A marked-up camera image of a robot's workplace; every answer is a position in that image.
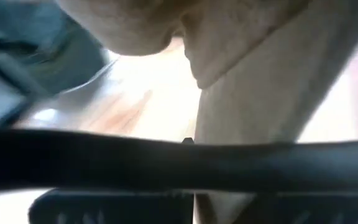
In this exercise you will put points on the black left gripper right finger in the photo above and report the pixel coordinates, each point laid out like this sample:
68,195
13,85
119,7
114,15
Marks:
306,210

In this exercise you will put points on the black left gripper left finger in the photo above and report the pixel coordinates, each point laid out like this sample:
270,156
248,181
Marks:
113,208

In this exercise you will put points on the beige baseball cap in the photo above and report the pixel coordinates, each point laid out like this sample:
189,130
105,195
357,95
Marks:
259,77

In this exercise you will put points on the dark green baseball cap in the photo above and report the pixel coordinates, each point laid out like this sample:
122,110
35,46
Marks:
26,46

